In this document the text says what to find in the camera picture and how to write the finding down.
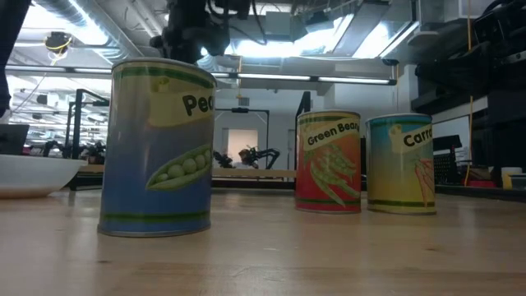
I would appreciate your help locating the blue peas can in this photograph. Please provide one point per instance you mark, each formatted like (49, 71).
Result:
(156, 164)

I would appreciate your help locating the red green beans can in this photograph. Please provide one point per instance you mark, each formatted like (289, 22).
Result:
(328, 164)

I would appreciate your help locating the yellow carrots can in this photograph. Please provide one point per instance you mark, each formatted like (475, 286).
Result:
(400, 172)

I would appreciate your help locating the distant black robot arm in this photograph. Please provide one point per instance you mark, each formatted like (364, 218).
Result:
(96, 153)
(267, 154)
(222, 159)

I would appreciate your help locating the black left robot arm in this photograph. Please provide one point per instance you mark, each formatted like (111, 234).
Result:
(10, 49)

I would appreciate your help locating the wooden shelf board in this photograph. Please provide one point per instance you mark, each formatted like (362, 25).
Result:
(255, 173)

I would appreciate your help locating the grey hanging box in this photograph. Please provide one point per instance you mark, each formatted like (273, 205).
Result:
(243, 100)

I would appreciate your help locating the long ceiling light bar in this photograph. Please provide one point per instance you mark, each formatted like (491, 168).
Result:
(271, 77)

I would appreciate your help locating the grey ceiling junction box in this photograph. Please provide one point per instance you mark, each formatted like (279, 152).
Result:
(279, 24)

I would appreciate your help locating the person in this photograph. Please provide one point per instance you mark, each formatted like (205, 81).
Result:
(245, 157)

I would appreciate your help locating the black monitor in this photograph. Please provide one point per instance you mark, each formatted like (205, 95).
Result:
(12, 140)

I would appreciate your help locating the white round bowl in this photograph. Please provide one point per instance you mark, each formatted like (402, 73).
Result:
(33, 174)

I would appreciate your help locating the whiteboard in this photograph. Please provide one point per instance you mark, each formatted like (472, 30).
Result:
(450, 129)

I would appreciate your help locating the black perforated metal stand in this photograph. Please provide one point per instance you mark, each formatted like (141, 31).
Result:
(446, 141)

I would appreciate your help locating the red flat box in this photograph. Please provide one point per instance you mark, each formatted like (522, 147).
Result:
(478, 183)

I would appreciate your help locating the ribbed silver ceiling duct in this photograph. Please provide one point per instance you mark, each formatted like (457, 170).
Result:
(119, 51)

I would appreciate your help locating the black shelf frame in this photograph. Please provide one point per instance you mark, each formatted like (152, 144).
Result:
(77, 123)

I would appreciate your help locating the black aluminium rig frame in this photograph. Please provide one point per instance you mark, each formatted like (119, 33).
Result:
(472, 193)

